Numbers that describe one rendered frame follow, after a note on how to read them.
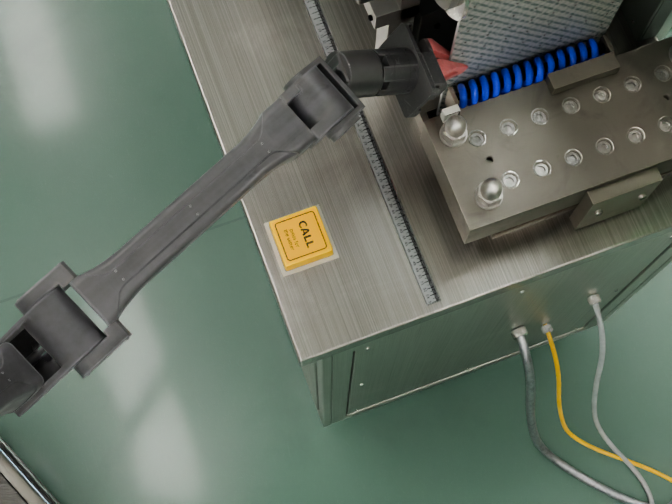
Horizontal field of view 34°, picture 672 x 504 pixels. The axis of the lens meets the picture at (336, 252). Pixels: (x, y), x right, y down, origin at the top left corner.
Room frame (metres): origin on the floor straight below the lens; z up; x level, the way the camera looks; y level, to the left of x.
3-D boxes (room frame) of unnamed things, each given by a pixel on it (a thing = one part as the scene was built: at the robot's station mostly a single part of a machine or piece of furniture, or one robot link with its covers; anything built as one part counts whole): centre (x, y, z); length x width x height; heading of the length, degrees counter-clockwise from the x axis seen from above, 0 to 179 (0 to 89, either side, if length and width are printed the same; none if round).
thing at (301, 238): (0.43, 0.05, 0.91); 0.07 x 0.07 x 0.02; 22
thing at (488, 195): (0.46, -0.19, 1.05); 0.04 x 0.04 x 0.04
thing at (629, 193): (0.48, -0.37, 0.96); 0.10 x 0.03 x 0.11; 112
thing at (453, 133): (0.55, -0.15, 1.05); 0.04 x 0.04 x 0.04
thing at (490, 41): (0.66, -0.25, 1.11); 0.23 x 0.01 x 0.18; 112
